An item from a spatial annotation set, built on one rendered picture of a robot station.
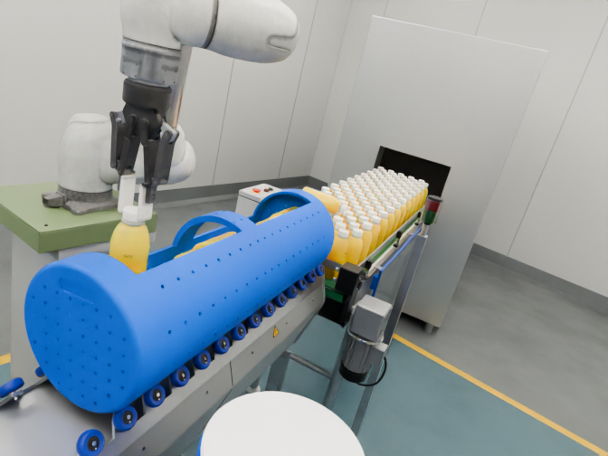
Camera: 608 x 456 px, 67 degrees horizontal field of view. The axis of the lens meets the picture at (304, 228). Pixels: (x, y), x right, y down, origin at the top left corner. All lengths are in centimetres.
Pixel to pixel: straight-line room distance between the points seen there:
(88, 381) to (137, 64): 55
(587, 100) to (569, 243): 143
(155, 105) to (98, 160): 71
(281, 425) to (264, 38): 66
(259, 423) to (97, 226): 82
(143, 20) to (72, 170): 81
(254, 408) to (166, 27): 65
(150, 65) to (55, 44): 311
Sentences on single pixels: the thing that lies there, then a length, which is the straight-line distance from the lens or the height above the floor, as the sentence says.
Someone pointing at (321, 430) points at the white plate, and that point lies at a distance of 89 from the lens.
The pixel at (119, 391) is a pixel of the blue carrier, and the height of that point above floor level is 104.
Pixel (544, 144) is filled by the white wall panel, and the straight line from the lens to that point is 540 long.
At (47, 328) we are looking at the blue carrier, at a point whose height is 108.
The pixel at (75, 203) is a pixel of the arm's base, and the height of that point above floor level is 109.
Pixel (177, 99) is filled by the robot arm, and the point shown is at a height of 144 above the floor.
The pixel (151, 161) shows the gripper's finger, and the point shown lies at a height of 141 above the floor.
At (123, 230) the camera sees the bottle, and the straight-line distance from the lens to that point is 87.
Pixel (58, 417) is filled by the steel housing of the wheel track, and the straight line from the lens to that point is 101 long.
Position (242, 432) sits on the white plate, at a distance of 84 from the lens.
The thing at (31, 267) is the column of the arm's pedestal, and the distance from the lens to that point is 164.
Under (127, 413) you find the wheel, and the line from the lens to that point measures 95.
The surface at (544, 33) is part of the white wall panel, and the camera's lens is 552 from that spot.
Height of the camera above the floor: 163
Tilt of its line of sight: 20 degrees down
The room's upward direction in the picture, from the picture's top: 14 degrees clockwise
